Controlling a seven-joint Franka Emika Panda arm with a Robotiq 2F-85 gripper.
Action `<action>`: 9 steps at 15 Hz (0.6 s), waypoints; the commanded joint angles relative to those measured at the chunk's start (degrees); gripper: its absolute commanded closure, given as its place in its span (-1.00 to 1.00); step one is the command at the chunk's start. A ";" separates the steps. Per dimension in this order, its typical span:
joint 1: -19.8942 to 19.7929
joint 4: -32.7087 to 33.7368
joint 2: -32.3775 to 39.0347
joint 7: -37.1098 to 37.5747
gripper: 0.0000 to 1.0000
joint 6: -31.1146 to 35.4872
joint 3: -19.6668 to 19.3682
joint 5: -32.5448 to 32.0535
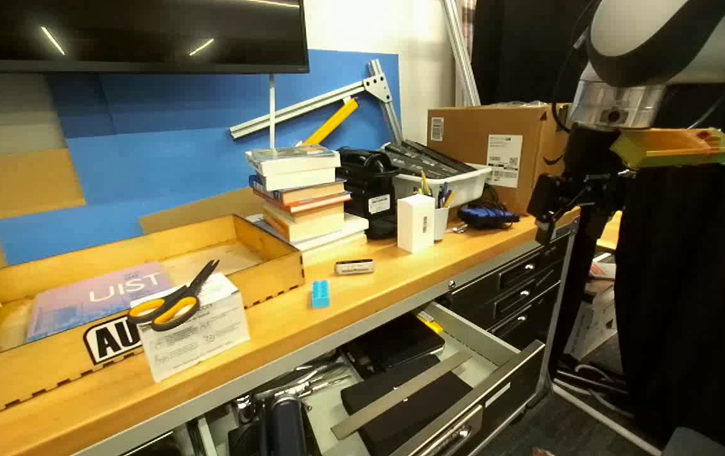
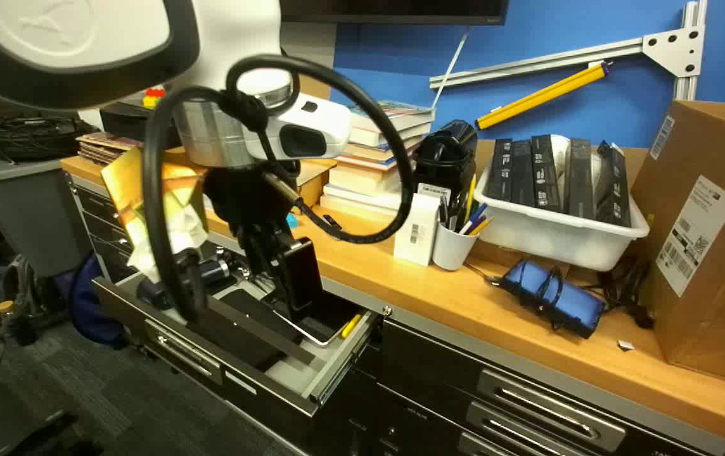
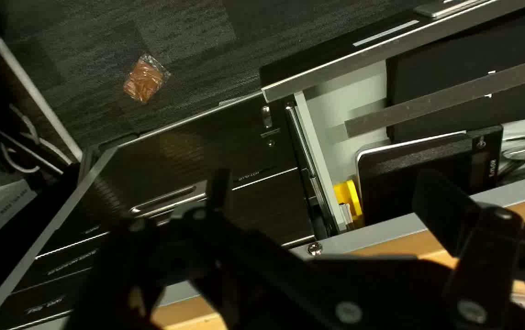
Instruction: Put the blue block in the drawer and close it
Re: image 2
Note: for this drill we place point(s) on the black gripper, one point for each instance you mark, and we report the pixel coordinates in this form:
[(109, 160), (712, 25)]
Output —
[(248, 199)]

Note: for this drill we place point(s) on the small blue block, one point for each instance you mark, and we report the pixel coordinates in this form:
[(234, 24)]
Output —
[(293, 222)]

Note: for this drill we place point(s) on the black grey workbench drawer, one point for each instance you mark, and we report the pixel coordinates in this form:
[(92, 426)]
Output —
[(294, 375)]

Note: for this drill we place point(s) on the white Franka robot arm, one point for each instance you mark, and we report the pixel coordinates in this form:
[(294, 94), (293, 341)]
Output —
[(67, 25)]

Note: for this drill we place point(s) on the red yellow green block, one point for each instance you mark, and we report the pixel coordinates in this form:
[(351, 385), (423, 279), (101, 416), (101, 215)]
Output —
[(153, 96)]

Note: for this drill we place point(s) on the black cabinet drawer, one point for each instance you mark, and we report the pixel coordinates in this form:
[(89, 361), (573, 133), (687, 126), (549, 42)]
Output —
[(549, 407), (506, 426)]

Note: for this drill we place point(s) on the black tablet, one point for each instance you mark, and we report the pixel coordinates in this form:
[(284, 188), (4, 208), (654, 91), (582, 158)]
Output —
[(332, 318)]

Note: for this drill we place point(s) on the black foam insert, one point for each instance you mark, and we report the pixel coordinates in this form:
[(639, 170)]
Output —
[(236, 329)]

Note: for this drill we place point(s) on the black cylindrical lens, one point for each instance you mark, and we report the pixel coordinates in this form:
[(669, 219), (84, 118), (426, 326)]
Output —
[(206, 271)]

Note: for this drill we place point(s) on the yellow pencil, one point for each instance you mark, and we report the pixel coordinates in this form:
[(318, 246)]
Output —
[(351, 327)]

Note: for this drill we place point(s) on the white crumpled paper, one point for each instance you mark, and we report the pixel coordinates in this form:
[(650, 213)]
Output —
[(177, 237)]

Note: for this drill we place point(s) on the thick cream book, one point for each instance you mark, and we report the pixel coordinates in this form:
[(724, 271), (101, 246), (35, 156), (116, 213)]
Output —
[(364, 177)]

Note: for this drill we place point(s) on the small black device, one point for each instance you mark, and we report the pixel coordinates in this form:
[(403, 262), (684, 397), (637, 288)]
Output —
[(153, 295)]

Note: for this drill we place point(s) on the small white box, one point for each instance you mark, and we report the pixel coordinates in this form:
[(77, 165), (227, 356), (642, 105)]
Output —
[(417, 232)]

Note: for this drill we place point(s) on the white pen cup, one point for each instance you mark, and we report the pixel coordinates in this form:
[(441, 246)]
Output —
[(451, 250)]

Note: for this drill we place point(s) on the black workbench cabinet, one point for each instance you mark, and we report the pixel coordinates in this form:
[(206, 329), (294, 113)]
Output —
[(428, 362)]

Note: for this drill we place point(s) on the black pen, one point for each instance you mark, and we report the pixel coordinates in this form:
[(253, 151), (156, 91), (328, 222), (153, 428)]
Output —
[(450, 215)]

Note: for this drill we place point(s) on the thin dark cover book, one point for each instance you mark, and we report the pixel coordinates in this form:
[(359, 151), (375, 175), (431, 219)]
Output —
[(397, 139)]

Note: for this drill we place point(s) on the yellow sheet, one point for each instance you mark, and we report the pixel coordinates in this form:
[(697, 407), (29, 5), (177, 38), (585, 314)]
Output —
[(125, 180)]

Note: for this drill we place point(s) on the dark blue bag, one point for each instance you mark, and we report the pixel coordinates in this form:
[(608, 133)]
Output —
[(96, 308)]

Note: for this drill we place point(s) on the teal cover book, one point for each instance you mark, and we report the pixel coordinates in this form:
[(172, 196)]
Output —
[(403, 115)]

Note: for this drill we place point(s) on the black boxy device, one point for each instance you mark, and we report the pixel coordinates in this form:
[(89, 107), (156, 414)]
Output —
[(447, 156)]

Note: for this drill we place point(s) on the blue pen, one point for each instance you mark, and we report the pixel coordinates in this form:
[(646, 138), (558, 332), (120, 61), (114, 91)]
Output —
[(478, 215)]

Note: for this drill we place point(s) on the yellow pen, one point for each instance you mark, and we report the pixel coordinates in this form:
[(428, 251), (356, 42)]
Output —
[(482, 226)]

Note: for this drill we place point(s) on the brown notebook stack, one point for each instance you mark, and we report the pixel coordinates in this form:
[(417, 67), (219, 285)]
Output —
[(105, 148)]

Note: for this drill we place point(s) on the black ribbed strip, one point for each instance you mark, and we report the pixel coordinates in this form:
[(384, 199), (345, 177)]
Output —
[(523, 174), (582, 177), (498, 169), (615, 186), (545, 174)]

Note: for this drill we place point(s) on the thin white rod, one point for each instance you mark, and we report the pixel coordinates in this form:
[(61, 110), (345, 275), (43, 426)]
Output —
[(450, 71)]

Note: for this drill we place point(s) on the blue zip pouch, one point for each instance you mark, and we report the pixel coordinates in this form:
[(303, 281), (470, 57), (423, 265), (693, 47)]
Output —
[(549, 295)]

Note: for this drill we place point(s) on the white plastic bin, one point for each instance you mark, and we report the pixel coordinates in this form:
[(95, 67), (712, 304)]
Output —
[(549, 237)]

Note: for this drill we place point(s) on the floor tool clutter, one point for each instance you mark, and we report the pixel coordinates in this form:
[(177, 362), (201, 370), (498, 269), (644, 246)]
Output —
[(20, 295)]

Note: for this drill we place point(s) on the grey plastic container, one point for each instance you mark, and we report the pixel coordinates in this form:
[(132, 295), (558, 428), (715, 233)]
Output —
[(15, 204)]

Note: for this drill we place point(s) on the black flat screen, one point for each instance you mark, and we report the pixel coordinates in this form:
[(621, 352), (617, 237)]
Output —
[(397, 9)]

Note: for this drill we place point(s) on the black bag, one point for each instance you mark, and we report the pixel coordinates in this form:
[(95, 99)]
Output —
[(33, 136)]

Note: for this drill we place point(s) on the yellow bar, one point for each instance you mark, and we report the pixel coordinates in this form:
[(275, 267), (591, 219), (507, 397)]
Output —
[(541, 94)]

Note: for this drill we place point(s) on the small white scrap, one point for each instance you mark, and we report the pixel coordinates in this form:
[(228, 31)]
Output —
[(625, 346)]

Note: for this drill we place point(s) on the aluminium bracket rail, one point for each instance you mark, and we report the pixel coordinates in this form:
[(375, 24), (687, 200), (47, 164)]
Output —
[(549, 60)]

